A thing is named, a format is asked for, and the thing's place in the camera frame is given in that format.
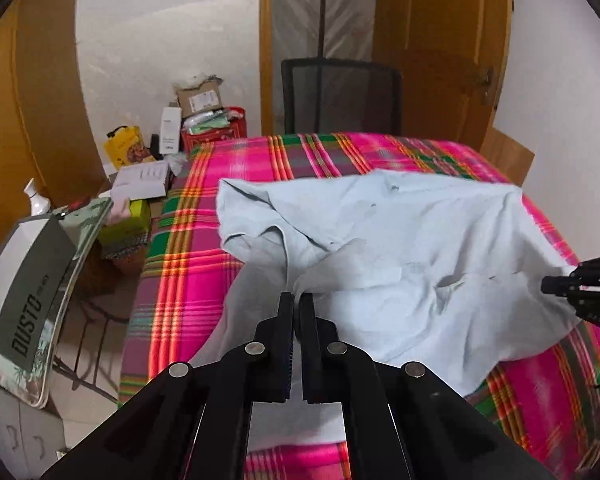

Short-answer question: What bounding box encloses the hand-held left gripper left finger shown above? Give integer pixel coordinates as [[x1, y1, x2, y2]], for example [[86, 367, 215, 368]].
[[42, 291, 296, 480]]

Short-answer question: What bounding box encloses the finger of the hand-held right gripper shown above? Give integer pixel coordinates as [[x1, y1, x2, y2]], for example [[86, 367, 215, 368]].
[[541, 255, 600, 333]]

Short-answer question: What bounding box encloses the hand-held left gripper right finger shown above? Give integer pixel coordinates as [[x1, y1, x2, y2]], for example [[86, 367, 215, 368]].
[[294, 292, 556, 480]]

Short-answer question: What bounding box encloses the light blue shirt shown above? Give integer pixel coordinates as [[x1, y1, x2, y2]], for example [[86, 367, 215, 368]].
[[187, 169, 588, 453]]

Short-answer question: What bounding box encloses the wooden board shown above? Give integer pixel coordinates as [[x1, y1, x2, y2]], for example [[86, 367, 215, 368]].
[[480, 127, 536, 187]]

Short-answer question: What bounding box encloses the pink plaid tablecloth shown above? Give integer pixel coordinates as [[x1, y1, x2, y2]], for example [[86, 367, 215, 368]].
[[117, 132, 600, 480]]

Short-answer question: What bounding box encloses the black metal folding stand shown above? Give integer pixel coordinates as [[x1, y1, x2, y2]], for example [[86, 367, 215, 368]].
[[55, 305, 131, 401]]

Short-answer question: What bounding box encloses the yellow-green box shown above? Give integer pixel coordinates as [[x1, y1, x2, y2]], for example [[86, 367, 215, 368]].
[[100, 199, 152, 257]]

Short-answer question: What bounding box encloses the flat white box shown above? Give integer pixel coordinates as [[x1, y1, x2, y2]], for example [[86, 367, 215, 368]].
[[111, 161, 173, 200]]

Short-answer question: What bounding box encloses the red box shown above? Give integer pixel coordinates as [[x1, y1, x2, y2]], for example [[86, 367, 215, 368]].
[[181, 106, 247, 153]]

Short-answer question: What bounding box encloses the tall white box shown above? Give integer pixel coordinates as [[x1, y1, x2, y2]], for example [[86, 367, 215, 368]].
[[160, 106, 182, 155]]

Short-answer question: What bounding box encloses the yellow bag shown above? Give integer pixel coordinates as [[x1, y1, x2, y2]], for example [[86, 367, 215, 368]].
[[104, 126, 156, 170]]

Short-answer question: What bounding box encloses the black mesh office chair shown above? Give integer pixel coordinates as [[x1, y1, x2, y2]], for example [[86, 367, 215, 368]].
[[281, 58, 403, 136]]

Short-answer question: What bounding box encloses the wooden door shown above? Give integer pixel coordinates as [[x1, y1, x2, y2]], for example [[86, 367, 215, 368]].
[[375, 0, 512, 153]]

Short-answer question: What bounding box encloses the cardboard box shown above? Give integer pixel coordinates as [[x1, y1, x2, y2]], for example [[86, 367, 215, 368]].
[[174, 76, 226, 121]]

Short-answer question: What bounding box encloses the white spray bottle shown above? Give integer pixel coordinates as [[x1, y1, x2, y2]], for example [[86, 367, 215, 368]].
[[24, 178, 51, 217]]

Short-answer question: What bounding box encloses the clear plastic sheet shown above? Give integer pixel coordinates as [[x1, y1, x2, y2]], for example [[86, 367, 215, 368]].
[[272, 0, 377, 131]]

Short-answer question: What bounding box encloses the black pole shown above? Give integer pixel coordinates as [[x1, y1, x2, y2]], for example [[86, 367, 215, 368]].
[[317, 0, 329, 59]]

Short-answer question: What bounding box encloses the wooden wardrobe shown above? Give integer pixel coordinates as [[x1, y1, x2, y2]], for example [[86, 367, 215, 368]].
[[0, 0, 106, 261]]

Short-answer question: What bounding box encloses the metal door handle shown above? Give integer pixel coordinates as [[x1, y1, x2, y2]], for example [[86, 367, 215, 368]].
[[475, 66, 496, 106]]

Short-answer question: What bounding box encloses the wooden door frame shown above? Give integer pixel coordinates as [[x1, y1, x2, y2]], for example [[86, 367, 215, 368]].
[[259, 0, 276, 136]]

